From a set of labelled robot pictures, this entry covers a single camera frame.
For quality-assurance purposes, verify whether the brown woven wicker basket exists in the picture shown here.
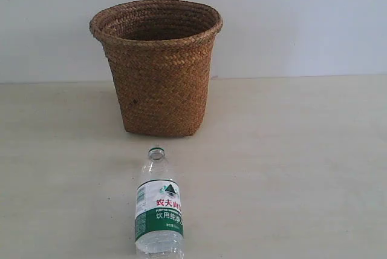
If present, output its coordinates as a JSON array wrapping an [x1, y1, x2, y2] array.
[[89, 0, 223, 137]]

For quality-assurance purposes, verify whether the clear plastic water bottle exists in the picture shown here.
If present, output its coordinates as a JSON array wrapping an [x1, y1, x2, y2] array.
[[135, 146, 184, 258]]

